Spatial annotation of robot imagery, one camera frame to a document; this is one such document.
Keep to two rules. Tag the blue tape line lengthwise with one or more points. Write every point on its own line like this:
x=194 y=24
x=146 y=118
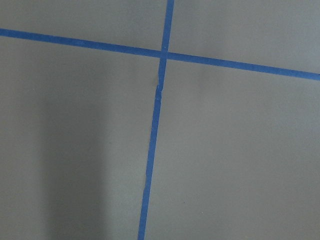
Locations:
x=155 y=119

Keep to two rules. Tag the blue tape line crosswise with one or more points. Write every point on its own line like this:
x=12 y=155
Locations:
x=157 y=54

